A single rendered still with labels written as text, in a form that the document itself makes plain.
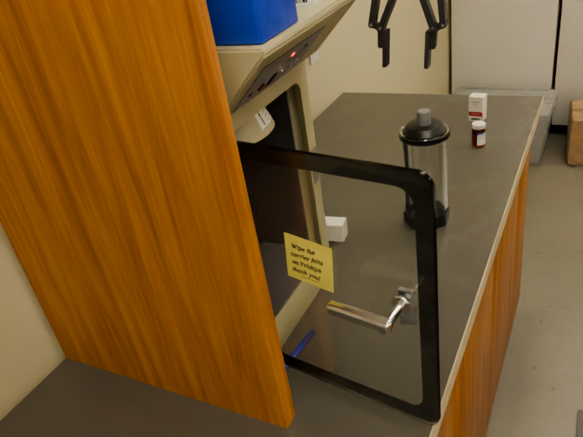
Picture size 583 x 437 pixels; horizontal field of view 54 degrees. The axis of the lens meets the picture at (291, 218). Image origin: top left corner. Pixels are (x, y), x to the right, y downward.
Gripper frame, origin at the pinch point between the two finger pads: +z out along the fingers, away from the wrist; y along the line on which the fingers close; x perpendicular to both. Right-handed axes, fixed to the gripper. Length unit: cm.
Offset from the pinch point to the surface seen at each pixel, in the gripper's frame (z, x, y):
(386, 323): 17, -61, 12
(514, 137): 35, 52, 20
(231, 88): -8, -53, -9
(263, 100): -0.5, -35.7, -14.1
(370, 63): 35, 128, -44
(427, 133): 16.6, 0.3, 4.7
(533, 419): 130, 41, 37
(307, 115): 6.6, -21.5, -12.7
